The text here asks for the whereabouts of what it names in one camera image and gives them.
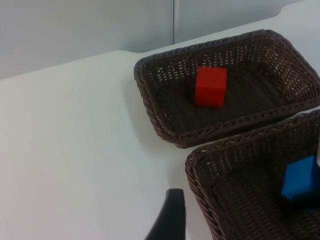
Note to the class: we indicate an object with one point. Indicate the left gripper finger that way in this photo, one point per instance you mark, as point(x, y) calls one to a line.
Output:
point(172, 220)

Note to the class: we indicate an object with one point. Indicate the blue cube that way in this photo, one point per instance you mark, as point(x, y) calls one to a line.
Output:
point(300, 180)

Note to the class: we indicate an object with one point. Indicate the dark brown wicker basket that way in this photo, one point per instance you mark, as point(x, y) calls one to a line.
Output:
point(160, 112)
point(225, 190)

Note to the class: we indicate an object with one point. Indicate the red cube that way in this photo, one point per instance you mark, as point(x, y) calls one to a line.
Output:
point(210, 87)

